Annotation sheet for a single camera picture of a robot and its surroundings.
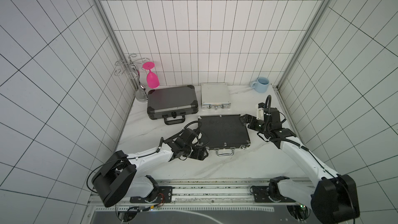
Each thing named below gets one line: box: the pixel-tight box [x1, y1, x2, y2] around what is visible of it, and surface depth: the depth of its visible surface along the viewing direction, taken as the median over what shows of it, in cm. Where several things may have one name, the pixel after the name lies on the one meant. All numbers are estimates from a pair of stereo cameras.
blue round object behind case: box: [251, 76, 270, 93], surface depth 119 cm
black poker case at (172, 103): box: [147, 85, 199, 125], surface depth 100 cm
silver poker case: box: [200, 82, 232, 110], surface depth 109 cm
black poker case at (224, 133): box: [198, 114, 251, 157], surface depth 90 cm
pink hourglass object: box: [141, 61, 160, 89], surface depth 102 cm
